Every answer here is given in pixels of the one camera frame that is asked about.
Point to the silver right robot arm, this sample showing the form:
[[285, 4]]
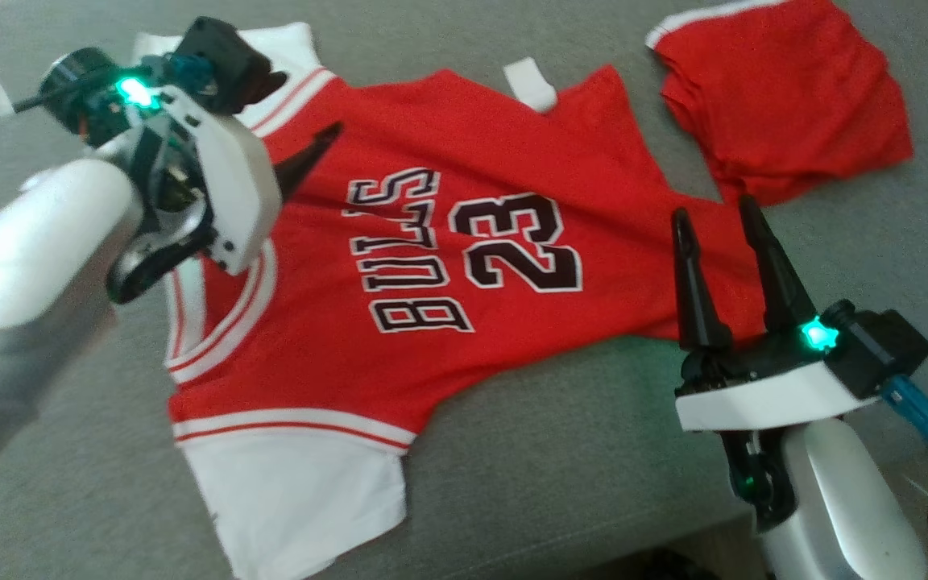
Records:
[[851, 515]]

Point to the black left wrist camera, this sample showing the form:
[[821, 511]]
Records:
[[222, 60]]

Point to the red white basketball jersey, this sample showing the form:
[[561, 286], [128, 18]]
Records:
[[319, 379]]

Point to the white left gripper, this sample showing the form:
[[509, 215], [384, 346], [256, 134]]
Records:
[[230, 177]]

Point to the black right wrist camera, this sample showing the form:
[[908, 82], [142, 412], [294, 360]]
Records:
[[883, 350]]

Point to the red basketball shorts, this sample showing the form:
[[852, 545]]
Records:
[[786, 105]]

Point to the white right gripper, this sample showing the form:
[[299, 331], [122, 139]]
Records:
[[754, 395]]

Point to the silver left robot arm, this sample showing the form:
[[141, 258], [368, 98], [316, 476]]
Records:
[[29, 258]]

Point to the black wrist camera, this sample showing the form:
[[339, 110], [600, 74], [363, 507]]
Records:
[[883, 350], [222, 60]]

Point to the black robot torso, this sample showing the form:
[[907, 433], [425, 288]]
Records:
[[673, 568]]

